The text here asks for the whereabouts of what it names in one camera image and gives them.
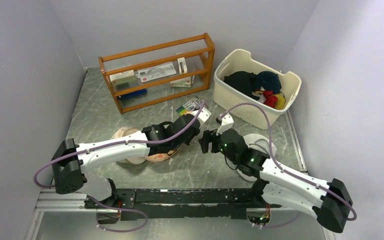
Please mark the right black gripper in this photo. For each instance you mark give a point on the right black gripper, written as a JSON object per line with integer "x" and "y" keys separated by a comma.
{"x": 209, "y": 136}

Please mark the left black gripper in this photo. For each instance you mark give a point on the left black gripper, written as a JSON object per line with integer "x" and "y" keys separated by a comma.
{"x": 188, "y": 141}

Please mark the pink floral mesh laundry bag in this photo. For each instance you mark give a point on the pink floral mesh laundry bag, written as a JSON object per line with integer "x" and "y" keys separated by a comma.
{"x": 160, "y": 157}

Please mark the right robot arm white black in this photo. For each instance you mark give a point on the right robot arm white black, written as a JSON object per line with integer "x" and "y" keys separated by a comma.
{"x": 329, "y": 202}

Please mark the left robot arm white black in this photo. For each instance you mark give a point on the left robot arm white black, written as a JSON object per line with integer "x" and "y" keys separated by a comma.
{"x": 72, "y": 164}

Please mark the white round mesh laundry bag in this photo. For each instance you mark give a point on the white round mesh laundry bag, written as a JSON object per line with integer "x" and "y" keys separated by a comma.
{"x": 257, "y": 142}

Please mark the beige round mesh laundry bag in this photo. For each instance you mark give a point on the beige round mesh laundry bag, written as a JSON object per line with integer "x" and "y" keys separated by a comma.
{"x": 122, "y": 132}

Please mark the cream plastic laundry basket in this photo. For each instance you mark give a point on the cream plastic laundry basket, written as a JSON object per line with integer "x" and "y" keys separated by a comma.
{"x": 241, "y": 60}

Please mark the pack of coloured markers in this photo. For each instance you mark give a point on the pack of coloured markers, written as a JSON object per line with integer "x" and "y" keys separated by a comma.
{"x": 191, "y": 105}

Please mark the white box on shelf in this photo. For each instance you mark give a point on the white box on shelf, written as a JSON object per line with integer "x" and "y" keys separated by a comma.
{"x": 186, "y": 82}

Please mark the blue item on lower shelf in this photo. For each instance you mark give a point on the blue item on lower shelf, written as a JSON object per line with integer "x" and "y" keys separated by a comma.
{"x": 133, "y": 94}

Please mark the white paper sheet on shelf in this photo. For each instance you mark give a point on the white paper sheet on shelf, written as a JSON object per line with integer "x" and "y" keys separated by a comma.
{"x": 156, "y": 72}

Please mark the orange wooden shelf rack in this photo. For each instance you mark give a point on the orange wooden shelf rack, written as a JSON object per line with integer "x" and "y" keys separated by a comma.
{"x": 199, "y": 52}

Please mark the white upright item on shelf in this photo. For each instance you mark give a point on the white upright item on shelf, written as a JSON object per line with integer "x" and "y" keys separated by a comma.
{"x": 182, "y": 66}

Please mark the white red box left shelf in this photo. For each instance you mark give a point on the white red box left shelf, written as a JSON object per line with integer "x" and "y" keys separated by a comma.
{"x": 123, "y": 80}

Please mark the black garment in basket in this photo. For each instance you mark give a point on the black garment in basket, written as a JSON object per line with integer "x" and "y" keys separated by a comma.
{"x": 242, "y": 81}

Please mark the red garment in basket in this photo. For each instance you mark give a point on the red garment in basket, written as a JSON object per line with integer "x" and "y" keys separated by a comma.
{"x": 266, "y": 97}

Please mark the yellow garment in basket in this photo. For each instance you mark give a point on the yellow garment in basket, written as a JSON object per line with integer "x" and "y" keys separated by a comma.
{"x": 280, "y": 101}

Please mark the dark blue garment in basket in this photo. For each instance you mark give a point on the dark blue garment in basket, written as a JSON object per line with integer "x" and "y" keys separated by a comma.
{"x": 267, "y": 80}

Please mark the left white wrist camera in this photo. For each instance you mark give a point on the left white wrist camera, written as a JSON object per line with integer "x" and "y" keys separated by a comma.
{"x": 203, "y": 116}

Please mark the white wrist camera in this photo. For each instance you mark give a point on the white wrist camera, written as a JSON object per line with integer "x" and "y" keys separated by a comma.
{"x": 225, "y": 122}
{"x": 203, "y": 116}

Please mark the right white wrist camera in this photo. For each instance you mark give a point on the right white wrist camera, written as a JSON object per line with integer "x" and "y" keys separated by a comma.
{"x": 225, "y": 122}

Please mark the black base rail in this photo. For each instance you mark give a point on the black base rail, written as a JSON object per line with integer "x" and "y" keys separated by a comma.
{"x": 186, "y": 203}

